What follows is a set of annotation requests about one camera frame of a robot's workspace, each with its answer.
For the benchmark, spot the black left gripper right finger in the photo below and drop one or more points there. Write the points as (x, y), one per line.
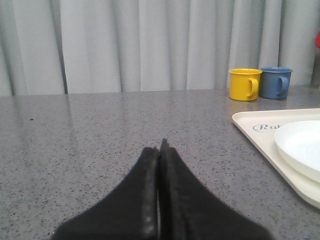
(189, 211)

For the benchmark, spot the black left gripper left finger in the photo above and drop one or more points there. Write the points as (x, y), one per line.
(128, 212)

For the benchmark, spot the white round plate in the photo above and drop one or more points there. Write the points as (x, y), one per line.
(299, 145)

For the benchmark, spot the cream rabbit serving tray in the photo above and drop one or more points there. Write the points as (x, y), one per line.
(260, 127)

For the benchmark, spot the yellow enamel mug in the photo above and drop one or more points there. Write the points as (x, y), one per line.
(244, 84)

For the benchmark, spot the blue enamel mug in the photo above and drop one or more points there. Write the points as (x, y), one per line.
(274, 82)

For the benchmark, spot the grey curtain backdrop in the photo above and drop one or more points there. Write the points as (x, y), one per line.
(101, 46)

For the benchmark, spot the red enamel mug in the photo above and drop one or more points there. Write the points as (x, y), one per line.
(317, 40)

